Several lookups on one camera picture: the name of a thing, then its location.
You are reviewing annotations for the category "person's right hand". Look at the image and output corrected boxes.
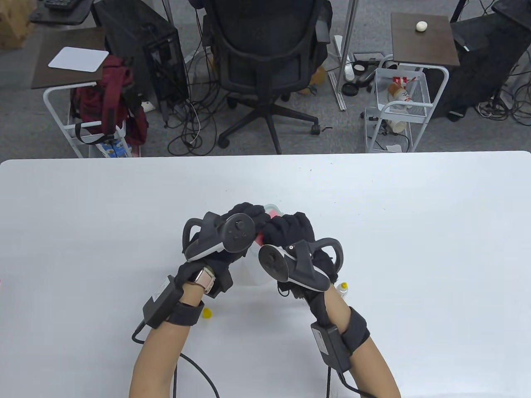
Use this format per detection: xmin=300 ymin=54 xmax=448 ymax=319
xmin=262 ymin=212 xmax=337 ymax=307

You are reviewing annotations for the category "person's left hand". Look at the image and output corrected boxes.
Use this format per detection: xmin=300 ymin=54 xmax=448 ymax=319
xmin=174 ymin=202 xmax=267 ymax=298

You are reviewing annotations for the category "pink card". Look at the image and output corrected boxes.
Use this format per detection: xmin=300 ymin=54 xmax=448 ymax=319
xmin=255 ymin=209 xmax=282 ymax=246

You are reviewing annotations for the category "clear plastic container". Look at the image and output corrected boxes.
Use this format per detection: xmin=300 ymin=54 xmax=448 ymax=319
xmin=239 ymin=203 xmax=287 ymax=287

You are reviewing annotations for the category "person's right forearm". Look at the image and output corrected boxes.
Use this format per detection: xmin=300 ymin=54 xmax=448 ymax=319
xmin=309 ymin=286 xmax=401 ymax=398

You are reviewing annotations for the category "person's left forearm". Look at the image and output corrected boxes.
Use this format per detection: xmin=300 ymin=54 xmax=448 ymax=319
xmin=129 ymin=286 xmax=206 ymax=398

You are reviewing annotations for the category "pink wristwatch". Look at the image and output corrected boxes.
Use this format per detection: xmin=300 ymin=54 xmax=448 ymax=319
xmin=190 ymin=267 xmax=217 ymax=295

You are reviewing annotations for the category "black and white controller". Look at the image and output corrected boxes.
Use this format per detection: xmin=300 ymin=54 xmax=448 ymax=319
xmin=183 ymin=211 xmax=255 ymax=262
xmin=258 ymin=237 xmax=345 ymax=291

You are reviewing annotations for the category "black elastic armband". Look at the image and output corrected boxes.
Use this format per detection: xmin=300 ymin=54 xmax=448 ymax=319
xmin=340 ymin=306 xmax=370 ymax=357
xmin=166 ymin=301 xmax=205 ymax=328

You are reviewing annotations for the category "black wrist battery box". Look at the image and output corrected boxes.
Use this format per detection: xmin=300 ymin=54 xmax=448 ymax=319
xmin=310 ymin=323 xmax=353 ymax=374
xmin=142 ymin=276 xmax=184 ymax=329

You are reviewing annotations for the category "blue snack box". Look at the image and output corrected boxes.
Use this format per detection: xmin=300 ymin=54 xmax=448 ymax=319
xmin=97 ymin=139 xmax=132 ymax=158

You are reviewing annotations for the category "orange and white paper cup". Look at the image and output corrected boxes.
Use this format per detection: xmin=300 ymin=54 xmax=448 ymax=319
xmin=388 ymin=82 xmax=413 ymax=104

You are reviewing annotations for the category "black office chair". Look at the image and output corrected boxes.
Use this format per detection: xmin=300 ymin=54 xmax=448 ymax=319
xmin=189 ymin=0 xmax=334 ymax=155

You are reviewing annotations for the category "dark red backpack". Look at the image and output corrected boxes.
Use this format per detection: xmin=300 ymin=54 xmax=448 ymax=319
xmin=70 ymin=56 xmax=149 ymax=146

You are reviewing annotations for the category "brown top side table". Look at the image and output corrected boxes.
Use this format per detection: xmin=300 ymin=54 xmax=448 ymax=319
xmin=31 ymin=28 xmax=133 ymax=159
xmin=391 ymin=12 xmax=461 ymax=152

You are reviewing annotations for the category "black computer tower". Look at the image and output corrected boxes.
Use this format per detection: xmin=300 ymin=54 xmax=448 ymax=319
xmin=91 ymin=0 xmax=190 ymax=112

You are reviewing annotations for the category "white rectangular pad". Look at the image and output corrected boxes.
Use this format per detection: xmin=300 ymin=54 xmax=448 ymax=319
xmin=48 ymin=47 xmax=110 ymax=73

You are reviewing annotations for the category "large black case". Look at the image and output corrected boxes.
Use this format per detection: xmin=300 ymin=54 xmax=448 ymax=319
xmin=423 ymin=0 xmax=531 ymax=121

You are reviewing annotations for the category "brown cardboard box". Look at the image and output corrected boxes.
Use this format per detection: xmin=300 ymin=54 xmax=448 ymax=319
xmin=0 ymin=8 xmax=34 ymax=49

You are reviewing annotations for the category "black glove cable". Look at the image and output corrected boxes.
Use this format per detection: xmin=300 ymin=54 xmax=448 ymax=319
xmin=132 ymin=321 xmax=220 ymax=398
xmin=326 ymin=365 xmax=374 ymax=398

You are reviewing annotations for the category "tangle of black cables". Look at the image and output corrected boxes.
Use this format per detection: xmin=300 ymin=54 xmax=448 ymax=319
xmin=166 ymin=41 xmax=218 ymax=157
xmin=475 ymin=62 xmax=531 ymax=125

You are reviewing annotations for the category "white wire basket cart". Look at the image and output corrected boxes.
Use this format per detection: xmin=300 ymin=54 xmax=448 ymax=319
xmin=365 ymin=66 xmax=432 ymax=153

